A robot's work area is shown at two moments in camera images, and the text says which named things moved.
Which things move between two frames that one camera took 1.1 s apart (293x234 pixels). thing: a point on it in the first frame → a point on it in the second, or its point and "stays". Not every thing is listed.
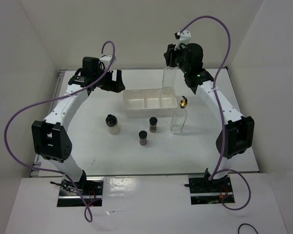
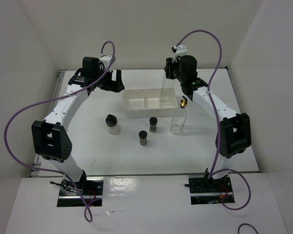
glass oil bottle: (180, 117) stays
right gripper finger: (170, 56) → (169, 68)
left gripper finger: (108, 77) stays
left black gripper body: (103, 85) stays
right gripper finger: (171, 48) → (169, 61)
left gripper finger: (120, 86) stays
